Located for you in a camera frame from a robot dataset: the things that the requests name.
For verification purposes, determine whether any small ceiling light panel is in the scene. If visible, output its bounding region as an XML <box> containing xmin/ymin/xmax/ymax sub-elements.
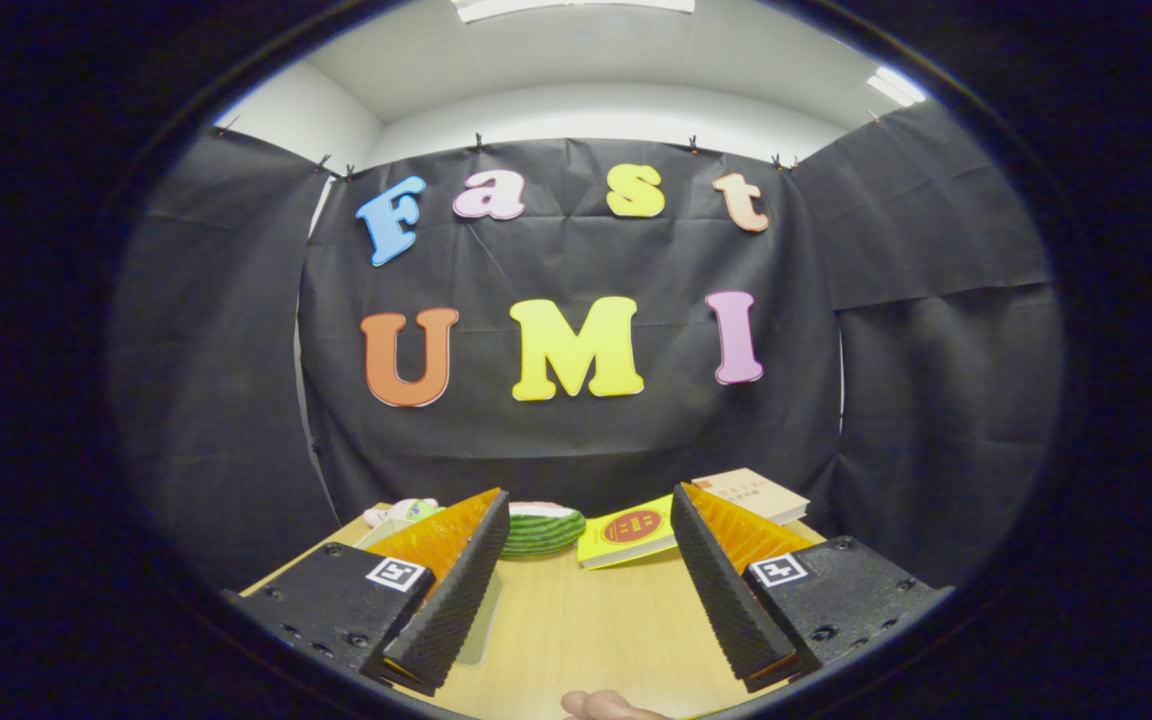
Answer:
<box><xmin>866</xmin><ymin>66</ymin><xmax>929</xmax><ymax>109</ymax></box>

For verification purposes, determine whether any yellow book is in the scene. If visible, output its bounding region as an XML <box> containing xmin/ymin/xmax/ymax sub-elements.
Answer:
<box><xmin>577</xmin><ymin>494</ymin><xmax>679</xmax><ymax>571</ymax></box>

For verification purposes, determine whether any watermelon slice plush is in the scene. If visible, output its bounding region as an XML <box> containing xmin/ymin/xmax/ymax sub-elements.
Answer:
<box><xmin>501</xmin><ymin>501</ymin><xmax>588</xmax><ymax>558</ymax></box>

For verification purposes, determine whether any long ceiling light panel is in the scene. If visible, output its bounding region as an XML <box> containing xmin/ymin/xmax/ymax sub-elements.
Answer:
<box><xmin>451</xmin><ymin>0</ymin><xmax>697</xmax><ymax>24</ymax></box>

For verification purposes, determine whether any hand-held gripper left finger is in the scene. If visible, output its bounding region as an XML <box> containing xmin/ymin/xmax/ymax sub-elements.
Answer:
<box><xmin>221</xmin><ymin>487</ymin><xmax>512</xmax><ymax>698</ymax></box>

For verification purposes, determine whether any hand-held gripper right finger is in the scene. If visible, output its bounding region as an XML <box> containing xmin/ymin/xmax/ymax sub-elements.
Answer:
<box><xmin>669</xmin><ymin>482</ymin><xmax>957</xmax><ymax>694</ymax></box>

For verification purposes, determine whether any beige book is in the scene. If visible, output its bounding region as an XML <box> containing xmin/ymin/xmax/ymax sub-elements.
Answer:
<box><xmin>691</xmin><ymin>467</ymin><xmax>811</xmax><ymax>526</ymax></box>

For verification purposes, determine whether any pink and green plush toy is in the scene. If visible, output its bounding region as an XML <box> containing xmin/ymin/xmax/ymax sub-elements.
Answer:
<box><xmin>363</xmin><ymin>498</ymin><xmax>442</xmax><ymax>528</ymax></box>

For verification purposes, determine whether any beige fabric storage box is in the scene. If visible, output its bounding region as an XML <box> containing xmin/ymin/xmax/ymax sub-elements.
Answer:
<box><xmin>354</xmin><ymin>517</ymin><xmax>504</xmax><ymax>667</ymax></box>

